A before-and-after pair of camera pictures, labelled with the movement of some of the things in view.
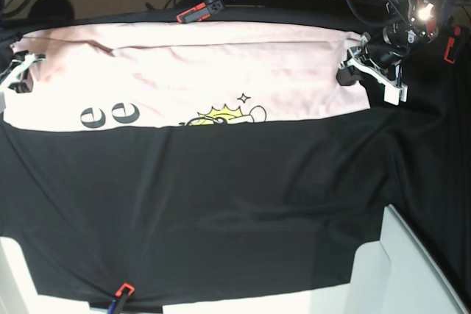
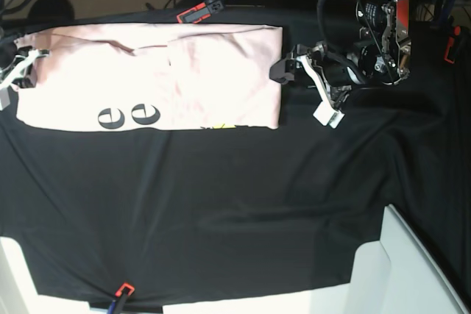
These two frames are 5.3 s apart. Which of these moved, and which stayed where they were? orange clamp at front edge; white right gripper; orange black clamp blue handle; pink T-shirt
Moved: pink T-shirt; white right gripper
Stayed: orange black clamp blue handle; orange clamp at front edge
